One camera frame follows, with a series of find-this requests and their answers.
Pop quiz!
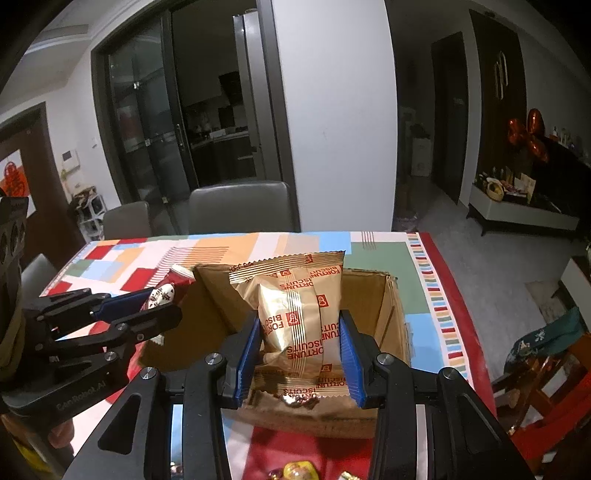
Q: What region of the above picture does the dark wooden door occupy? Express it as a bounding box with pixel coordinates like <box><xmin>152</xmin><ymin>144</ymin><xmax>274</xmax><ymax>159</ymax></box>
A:
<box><xmin>470</xmin><ymin>9</ymin><xmax>528</xmax><ymax>195</ymax></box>

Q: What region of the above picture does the brown cardboard box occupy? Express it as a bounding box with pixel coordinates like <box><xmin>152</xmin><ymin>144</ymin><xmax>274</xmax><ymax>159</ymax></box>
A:
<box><xmin>139</xmin><ymin>263</ymin><xmax>414</xmax><ymax>439</ymax></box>

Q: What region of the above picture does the white side table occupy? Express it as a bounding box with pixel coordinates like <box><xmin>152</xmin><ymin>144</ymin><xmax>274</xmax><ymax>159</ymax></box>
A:
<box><xmin>551</xmin><ymin>256</ymin><xmax>591</xmax><ymax>302</ymax></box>

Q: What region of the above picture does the red foil balloon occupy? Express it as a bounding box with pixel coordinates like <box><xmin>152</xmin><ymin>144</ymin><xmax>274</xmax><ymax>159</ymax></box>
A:
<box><xmin>508</xmin><ymin>108</ymin><xmax>550</xmax><ymax>163</ymax></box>

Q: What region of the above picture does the gold biscuit packet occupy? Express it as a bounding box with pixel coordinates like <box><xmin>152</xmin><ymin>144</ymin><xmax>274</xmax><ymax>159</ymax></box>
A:
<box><xmin>228</xmin><ymin>250</ymin><xmax>347</xmax><ymax>400</ymax></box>

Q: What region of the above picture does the white floor appliance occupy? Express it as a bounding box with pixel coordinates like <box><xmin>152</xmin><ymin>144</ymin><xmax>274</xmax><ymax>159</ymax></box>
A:
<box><xmin>411</xmin><ymin>136</ymin><xmax>433</xmax><ymax>177</ymax></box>

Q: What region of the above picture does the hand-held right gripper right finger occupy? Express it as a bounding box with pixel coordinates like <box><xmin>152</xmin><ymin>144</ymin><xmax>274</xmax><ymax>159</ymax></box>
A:
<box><xmin>338</xmin><ymin>310</ymin><xmax>532</xmax><ymax>480</ymax></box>

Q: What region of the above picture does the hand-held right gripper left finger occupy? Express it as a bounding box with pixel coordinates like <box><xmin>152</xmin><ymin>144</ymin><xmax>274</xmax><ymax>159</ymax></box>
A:
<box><xmin>69</xmin><ymin>315</ymin><xmax>264</xmax><ymax>480</ymax></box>

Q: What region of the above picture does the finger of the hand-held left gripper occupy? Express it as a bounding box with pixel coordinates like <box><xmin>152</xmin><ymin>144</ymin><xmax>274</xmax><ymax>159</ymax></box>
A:
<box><xmin>23</xmin><ymin>286</ymin><xmax>164</xmax><ymax>335</ymax></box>
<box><xmin>41</xmin><ymin>304</ymin><xmax>184</xmax><ymax>370</ymax></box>

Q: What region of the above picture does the green patterned cloth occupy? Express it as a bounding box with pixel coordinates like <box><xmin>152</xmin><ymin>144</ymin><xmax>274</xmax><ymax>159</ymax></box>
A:
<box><xmin>503</xmin><ymin>307</ymin><xmax>585</xmax><ymax>366</ymax></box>

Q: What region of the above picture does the large grey chair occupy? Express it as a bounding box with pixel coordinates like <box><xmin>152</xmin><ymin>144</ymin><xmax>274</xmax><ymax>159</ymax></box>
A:
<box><xmin>188</xmin><ymin>181</ymin><xmax>301</xmax><ymax>235</ymax></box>

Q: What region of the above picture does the red wall decoration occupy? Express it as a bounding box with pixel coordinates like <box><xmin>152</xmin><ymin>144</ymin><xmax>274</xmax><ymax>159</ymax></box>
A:
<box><xmin>0</xmin><ymin>157</ymin><xmax>38</xmax><ymax>219</ymax></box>

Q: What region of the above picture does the yellow snack packet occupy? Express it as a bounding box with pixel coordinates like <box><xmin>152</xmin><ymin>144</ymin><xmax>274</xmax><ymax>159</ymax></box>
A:
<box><xmin>281</xmin><ymin>460</ymin><xmax>319</xmax><ymax>480</ymax></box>

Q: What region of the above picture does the person's left hand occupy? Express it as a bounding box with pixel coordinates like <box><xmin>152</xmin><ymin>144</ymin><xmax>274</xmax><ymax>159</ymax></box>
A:
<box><xmin>47</xmin><ymin>412</ymin><xmax>75</xmax><ymax>460</ymax></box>

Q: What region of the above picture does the wooden chair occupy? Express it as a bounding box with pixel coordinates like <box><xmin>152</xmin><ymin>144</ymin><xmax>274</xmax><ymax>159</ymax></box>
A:
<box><xmin>492</xmin><ymin>332</ymin><xmax>591</xmax><ymax>444</ymax></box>

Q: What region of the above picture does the red white snack packet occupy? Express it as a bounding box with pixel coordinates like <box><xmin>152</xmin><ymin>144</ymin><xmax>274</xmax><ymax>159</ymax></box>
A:
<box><xmin>141</xmin><ymin>266</ymin><xmax>197</xmax><ymax>347</ymax></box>

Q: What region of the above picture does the white plastic shelf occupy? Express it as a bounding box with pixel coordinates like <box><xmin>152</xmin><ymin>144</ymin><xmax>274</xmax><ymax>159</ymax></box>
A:
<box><xmin>78</xmin><ymin>187</ymin><xmax>105</xmax><ymax>241</ymax></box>

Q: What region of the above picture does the low white cabinet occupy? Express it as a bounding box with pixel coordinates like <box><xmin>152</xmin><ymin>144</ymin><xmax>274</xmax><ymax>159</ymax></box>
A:
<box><xmin>466</xmin><ymin>180</ymin><xmax>580</xmax><ymax>237</ymax></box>

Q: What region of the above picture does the glass sliding door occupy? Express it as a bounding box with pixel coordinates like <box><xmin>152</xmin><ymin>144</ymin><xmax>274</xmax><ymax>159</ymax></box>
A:
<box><xmin>91</xmin><ymin>0</ymin><xmax>296</xmax><ymax>232</ymax></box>

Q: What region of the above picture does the dark sideboard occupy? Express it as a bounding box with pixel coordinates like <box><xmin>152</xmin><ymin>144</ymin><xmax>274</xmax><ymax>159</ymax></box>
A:
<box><xmin>531</xmin><ymin>134</ymin><xmax>591</xmax><ymax>220</ymax></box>

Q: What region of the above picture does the small grey chair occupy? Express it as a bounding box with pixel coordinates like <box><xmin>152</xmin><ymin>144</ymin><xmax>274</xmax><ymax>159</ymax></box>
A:
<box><xmin>102</xmin><ymin>201</ymin><xmax>151</xmax><ymax>241</ymax></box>

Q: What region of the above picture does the colourful patchwork tablecloth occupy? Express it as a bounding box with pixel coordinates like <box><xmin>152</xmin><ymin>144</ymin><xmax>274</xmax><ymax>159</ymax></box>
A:
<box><xmin>39</xmin><ymin>231</ymin><xmax>497</xmax><ymax>480</ymax></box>

